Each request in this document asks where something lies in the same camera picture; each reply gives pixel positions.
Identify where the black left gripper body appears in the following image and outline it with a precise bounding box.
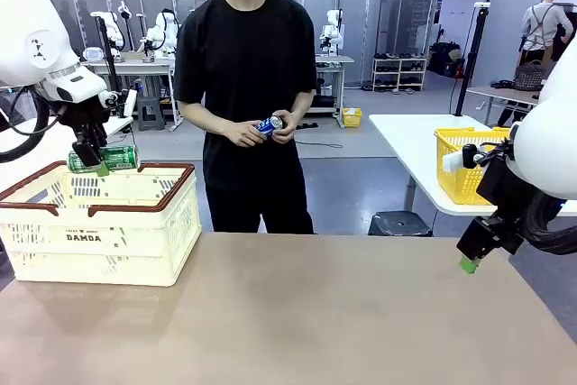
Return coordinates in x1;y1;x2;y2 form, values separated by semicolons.
53;96;114;143

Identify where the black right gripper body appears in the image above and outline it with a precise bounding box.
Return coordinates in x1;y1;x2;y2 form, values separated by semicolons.
455;215;527;263

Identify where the green drink can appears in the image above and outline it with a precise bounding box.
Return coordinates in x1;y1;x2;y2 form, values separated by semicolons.
67;144;140;174

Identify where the blue drink can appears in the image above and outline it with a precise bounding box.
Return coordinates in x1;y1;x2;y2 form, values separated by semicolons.
254;115;284;139

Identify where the person's left forearm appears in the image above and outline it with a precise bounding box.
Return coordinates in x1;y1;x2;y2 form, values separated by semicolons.
288;89;316;128

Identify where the person's right forearm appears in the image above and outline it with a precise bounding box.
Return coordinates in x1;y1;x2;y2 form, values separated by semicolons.
179;100;232;139

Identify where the yellow plastic basket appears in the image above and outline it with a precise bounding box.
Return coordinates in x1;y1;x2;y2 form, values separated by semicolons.
435;126;513;206

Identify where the cream shopping basket brown rim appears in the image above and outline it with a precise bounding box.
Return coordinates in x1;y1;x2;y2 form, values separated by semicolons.
0;160;203;288

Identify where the grey wicker basket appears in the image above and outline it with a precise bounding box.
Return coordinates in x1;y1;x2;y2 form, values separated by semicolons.
513;60;547;91

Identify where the person's right hand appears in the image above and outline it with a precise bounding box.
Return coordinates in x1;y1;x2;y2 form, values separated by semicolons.
220;118;265;149

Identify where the person's left hand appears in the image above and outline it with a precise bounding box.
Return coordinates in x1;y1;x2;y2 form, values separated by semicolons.
270;109;299;144

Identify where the grey background stool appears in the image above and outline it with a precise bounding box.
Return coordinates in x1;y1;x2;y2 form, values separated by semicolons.
136;96;164;133

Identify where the white background table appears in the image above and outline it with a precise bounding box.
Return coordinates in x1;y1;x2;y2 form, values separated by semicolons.
0;115;135;179

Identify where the dark grey plastic stool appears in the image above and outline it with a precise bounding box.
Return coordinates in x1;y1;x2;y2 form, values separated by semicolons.
368;210;434;237

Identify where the background workbench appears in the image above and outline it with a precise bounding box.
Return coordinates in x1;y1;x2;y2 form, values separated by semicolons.
83;53;178;132
314;54;356;116

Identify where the white side table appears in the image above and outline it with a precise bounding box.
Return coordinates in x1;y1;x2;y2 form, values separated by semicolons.
368;113;577;218

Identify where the grey background table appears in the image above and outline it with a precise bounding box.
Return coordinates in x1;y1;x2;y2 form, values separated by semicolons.
463;85;542;127

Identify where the person in black t-shirt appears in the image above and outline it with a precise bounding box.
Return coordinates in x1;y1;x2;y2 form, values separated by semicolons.
173;0;319;235

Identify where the black stand pole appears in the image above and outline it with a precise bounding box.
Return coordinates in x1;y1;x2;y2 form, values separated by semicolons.
453;2;491;116

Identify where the small yellow crate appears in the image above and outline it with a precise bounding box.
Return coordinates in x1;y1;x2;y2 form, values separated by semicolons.
342;107;363;129

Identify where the black bags pile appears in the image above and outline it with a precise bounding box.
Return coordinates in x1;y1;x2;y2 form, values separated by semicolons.
427;41;464;78

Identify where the white shoe rack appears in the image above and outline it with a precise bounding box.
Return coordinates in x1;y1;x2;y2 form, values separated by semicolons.
371;56;427;92

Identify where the mannequin with apron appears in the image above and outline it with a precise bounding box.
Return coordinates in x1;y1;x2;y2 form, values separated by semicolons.
517;0;574;66

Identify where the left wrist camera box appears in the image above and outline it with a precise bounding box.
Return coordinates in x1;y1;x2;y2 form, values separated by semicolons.
105;88;138;119

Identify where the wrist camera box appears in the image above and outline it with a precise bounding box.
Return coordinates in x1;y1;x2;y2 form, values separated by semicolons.
105;88;138;119
442;144;480;175

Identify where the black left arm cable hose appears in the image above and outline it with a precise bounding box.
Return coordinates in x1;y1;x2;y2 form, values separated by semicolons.
0;86;60;165

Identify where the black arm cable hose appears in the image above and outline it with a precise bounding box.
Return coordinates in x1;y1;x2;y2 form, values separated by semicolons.
517;190;577;256
0;86;60;165

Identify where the black right wrist mount block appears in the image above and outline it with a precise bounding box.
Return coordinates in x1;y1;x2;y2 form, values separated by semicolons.
475;156;514;206

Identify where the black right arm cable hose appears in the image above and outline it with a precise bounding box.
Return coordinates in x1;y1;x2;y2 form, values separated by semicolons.
517;190;577;256

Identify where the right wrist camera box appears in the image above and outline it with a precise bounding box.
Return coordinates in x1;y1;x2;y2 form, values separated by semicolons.
442;144;480;175

